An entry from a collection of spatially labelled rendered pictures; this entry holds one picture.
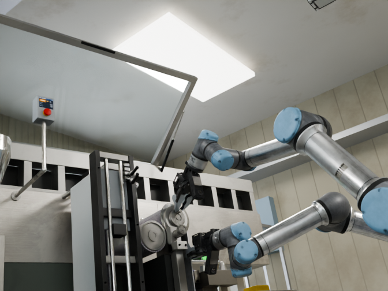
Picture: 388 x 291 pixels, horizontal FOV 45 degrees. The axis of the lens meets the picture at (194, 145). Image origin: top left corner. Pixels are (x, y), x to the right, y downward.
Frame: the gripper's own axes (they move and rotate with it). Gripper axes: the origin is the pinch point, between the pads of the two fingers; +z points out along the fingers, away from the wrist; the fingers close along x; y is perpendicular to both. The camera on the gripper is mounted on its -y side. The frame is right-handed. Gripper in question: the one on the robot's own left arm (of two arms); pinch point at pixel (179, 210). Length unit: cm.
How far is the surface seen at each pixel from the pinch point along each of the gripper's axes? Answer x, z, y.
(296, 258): -265, 107, 114
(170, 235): 5.6, 7.4, -7.3
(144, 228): 15.5, 8.0, -2.9
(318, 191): -274, 41, 135
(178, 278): 4.8, 17.3, -21.3
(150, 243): 13.2, 11.7, -7.5
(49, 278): 40, 41, 8
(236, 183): -76, 7, 50
